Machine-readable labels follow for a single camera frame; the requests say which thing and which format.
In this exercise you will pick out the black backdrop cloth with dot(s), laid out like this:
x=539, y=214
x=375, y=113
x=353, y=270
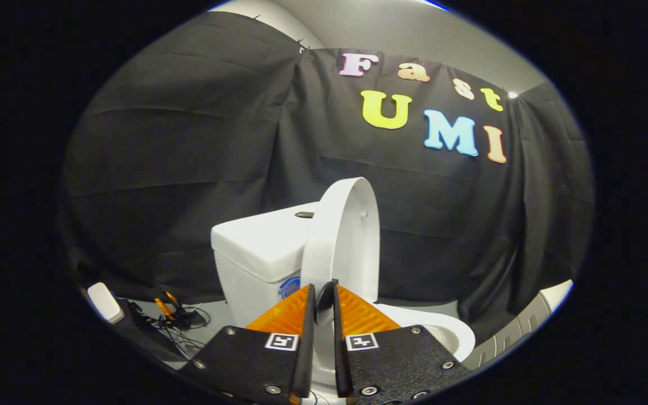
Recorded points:
x=189, y=169

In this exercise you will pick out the white toilet lid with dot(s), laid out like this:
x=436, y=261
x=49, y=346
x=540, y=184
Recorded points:
x=346, y=242

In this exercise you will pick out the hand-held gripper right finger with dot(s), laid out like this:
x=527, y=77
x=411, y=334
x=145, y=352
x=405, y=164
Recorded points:
x=340, y=349

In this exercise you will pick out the small white rounded device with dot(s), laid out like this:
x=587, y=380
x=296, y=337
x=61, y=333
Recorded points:
x=104, y=302

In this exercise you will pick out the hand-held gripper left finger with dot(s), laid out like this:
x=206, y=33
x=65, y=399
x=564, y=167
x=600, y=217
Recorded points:
x=306, y=349

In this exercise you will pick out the white toilet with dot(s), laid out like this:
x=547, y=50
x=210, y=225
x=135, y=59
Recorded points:
x=256, y=253

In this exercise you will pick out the dark toilet flush button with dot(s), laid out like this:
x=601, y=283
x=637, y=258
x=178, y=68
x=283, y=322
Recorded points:
x=304, y=214

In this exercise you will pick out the white panelled board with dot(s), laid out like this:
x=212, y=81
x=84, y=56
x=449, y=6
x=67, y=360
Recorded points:
x=518, y=329

